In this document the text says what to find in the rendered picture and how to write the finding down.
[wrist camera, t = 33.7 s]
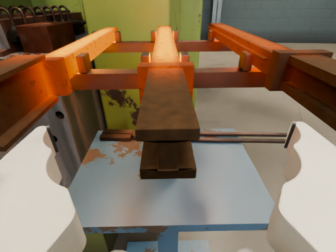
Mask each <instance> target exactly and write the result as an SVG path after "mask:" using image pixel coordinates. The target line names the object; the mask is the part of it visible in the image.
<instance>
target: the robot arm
mask: <svg viewBox="0 0 336 252"><path fill-rule="evenodd" d="M284 148H286V149H287V151H288V153H289V158H288V161H287V163H286V166H285V169H284V171H283V174H284V176H285V178H286V180H287V182H286V183H285V184H284V185H283V186H282V189H281V191H280V194H279V196H278V198H277V201H276V203H275V206H274V208H273V210H272V213H271V215H270V219H269V224H268V228H267V232H266V238H267V241H268V243H269V245H270V246H271V247H272V248H273V250H274V251H275V252H336V146H335V145H333V144H332V143H331V142H329V141H328V140H327V139H326V138H324V137H323V136H322V135H320V134H319V133H318V132H316V131H315V130H314V129H313V128H311V127H310V126H309V125H307V124H306V123H304V122H301V121H298V122H296V121H293V122H291V124H290V126H289V129H288V133H287V136H286V140H285V144H284ZM57 152H59V151H58V148H57V145H56V143H55V140H54V137H53V135H52V132H51V129H50V127H49V125H47V126H39V127H37V128H35V129H34V130H33V131H32V132H31V133H30V134H29V135H28V136H26V137H25V138H24V139H23V140H22V141H21V142H20V143H19V144H17V145H16V146H15V147H14V148H13V149H12V150H11V151H10V152H8V153H7V154H6V155H5V156H4V157H3V158H2V159H1V160H0V252H82V251H83V250H84V248H85V246H86V242H87V239H86V236H85V233H84V230H83V227H82V224H81V222H80V219H79V216H78V214H77V211H76V209H75V206H74V204H73V201H72V199H71V196H70V194H69V191H68V189H67V188H65V187H63V186H61V185H59V184H60V182H61V180H62V175H61V172H60V170H59V167H58V165H57V162H56V160H55V155H56V153H57Z"/></svg>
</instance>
